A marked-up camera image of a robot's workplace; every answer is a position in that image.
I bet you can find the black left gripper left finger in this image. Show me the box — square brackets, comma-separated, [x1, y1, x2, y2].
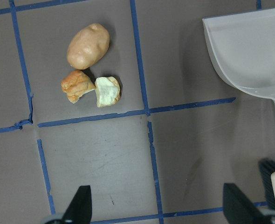
[42, 185, 92, 224]

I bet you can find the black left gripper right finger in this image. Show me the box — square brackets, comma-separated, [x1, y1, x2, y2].
[222, 183, 275, 224]

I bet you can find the white plastic dustpan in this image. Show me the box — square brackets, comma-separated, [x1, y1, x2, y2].
[202, 8, 275, 105]

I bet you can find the pale bread piece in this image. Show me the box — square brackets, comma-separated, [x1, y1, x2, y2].
[95, 77, 121, 108]

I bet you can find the orange bread piece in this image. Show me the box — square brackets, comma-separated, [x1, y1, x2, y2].
[61, 70, 96, 104]

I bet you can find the brown potato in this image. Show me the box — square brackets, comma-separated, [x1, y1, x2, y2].
[67, 23, 110, 70]

